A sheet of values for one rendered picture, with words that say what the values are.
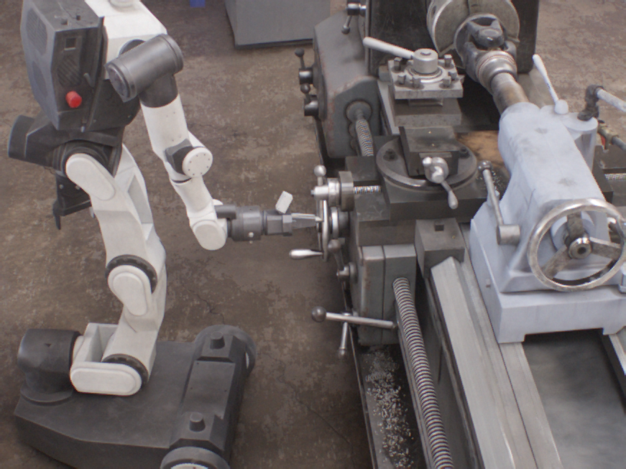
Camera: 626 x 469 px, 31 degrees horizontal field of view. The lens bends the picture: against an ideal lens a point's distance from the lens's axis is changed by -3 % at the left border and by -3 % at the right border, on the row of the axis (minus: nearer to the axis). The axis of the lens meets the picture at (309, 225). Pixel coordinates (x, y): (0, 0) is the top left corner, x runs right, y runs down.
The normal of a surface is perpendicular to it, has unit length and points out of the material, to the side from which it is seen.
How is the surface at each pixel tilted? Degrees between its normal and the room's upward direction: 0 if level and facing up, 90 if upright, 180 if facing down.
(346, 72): 32
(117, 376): 90
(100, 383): 90
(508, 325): 90
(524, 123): 0
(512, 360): 0
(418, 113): 0
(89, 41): 98
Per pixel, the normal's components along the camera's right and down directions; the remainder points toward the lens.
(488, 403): -0.59, -0.64
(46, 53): -0.82, 0.17
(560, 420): 0.06, -0.64
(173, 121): 0.56, 0.52
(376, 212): -0.01, -0.82
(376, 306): 0.08, 0.56
